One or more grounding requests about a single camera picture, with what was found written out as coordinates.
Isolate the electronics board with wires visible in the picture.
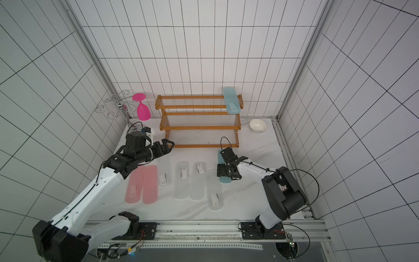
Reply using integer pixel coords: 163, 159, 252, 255
276, 238, 299, 260

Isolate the pink pencil case left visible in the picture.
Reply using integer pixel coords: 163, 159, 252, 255
125, 166, 145, 204

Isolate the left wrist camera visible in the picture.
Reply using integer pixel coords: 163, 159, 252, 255
141, 127, 155, 140

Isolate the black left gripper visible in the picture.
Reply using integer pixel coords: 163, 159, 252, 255
136, 139, 175, 163

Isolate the chrome glass holder stand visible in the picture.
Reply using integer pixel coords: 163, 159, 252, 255
95, 90, 146, 131

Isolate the magenta plastic goblet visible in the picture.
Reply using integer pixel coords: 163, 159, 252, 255
133, 93, 151, 121

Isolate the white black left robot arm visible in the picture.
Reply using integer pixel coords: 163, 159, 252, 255
32, 132, 175, 262

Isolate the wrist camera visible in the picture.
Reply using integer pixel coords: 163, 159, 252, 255
220, 147, 238, 163
141, 127, 155, 140

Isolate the pink pencil case right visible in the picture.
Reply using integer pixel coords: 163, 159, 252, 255
143, 165, 158, 205

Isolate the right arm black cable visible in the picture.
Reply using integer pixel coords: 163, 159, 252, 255
220, 136, 320, 210

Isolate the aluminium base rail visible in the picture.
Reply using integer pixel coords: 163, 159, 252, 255
81, 217, 331, 251

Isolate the orange wooden two-tier shelf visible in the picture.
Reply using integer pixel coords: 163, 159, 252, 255
155, 95, 241, 148

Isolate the pink pencil case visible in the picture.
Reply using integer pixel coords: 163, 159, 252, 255
125, 166, 145, 204
143, 165, 158, 205

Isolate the white ceramic bowl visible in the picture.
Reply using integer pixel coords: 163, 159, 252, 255
249, 119, 267, 133

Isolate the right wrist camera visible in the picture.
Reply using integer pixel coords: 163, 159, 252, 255
220, 147, 238, 163

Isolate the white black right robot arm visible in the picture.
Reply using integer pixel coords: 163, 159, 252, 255
217, 150, 308, 240

